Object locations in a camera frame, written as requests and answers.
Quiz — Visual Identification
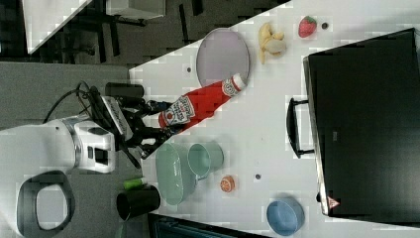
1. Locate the purple round plate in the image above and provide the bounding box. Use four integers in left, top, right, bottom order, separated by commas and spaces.
196, 28, 250, 87

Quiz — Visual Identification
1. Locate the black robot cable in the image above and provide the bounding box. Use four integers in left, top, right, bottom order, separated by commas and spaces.
43, 80, 107, 125

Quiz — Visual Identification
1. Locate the black toaster oven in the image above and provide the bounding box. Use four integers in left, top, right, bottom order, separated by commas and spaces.
303, 28, 420, 227

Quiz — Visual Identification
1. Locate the black cylinder post near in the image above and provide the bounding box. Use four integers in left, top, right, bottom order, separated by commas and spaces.
116, 185, 160, 220

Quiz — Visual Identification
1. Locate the white side table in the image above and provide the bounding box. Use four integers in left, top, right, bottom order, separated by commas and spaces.
21, 0, 93, 55

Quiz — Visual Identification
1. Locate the green mug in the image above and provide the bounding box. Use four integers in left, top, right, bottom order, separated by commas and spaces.
187, 142, 224, 180

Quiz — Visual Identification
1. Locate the large toy strawberry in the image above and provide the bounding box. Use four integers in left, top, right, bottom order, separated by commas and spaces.
298, 16, 317, 38

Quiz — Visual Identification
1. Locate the blue bowl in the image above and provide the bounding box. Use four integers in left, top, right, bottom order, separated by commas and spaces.
265, 197, 305, 236

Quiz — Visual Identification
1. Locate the toy orange half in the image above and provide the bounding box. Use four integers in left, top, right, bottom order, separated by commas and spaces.
220, 176, 235, 192

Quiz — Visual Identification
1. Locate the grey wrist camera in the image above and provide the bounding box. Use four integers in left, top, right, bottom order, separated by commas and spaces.
101, 96, 134, 141

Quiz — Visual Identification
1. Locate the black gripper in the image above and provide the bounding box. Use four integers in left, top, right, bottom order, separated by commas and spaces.
115, 100, 179, 160

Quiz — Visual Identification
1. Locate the peeled toy banana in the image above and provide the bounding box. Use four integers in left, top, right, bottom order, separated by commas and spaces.
258, 23, 286, 63

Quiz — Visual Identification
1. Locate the green oval colander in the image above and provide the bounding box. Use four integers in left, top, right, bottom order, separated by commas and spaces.
156, 143, 197, 205

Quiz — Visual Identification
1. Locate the green bottle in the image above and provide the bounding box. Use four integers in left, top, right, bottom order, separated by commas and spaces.
123, 178, 148, 190

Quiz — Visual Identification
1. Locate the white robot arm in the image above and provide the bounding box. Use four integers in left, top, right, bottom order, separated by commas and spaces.
1, 96, 172, 238

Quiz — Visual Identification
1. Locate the red ketchup bottle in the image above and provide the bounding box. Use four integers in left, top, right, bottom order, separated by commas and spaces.
158, 73, 248, 131

